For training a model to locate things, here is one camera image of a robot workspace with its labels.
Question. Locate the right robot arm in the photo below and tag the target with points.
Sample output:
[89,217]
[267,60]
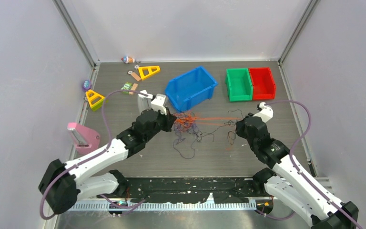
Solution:
[285,179]

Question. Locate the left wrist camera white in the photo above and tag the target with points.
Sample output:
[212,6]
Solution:
[158,103]

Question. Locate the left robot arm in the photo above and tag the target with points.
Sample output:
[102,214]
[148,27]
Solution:
[65,183]

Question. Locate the yellow triangle toy near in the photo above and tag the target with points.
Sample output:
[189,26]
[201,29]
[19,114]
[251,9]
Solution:
[95,99]

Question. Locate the tan strip with ring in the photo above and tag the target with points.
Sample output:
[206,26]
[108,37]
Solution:
[134,75]

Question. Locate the green plastic bin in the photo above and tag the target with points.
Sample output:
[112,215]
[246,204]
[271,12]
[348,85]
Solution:
[239,85]

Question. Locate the pink metronome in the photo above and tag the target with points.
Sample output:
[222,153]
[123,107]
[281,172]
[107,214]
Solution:
[85,140]

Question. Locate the yellow triangle toy far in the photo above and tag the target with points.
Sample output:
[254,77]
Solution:
[148,71]

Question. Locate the yellow triangle toy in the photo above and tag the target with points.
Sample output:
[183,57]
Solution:
[95,99]
[148,71]

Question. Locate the wooden block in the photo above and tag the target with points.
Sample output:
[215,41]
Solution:
[133,88]

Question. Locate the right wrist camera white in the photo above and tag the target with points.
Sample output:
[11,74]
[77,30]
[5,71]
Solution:
[266,112]

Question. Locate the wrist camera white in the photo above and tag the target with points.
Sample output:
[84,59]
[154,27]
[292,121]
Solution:
[266,112]
[158,103]

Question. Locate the blue plastic bin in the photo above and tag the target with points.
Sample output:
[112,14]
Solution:
[190,89]

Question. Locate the red plastic bin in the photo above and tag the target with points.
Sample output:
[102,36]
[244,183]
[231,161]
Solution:
[264,87]

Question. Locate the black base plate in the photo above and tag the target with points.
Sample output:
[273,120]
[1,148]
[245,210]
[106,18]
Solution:
[191,190]

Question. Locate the small figurine toy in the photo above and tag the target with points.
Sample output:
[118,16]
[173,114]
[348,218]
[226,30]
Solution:
[128,60]

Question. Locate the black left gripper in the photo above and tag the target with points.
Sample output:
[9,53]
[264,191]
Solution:
[167,119]

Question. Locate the green toy block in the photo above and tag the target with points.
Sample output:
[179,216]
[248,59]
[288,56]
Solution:
[126,87]

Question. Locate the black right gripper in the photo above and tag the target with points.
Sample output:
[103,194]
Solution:
[241,126]

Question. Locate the purple round toy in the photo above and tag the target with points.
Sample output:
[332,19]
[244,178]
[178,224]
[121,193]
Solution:
[86,85]

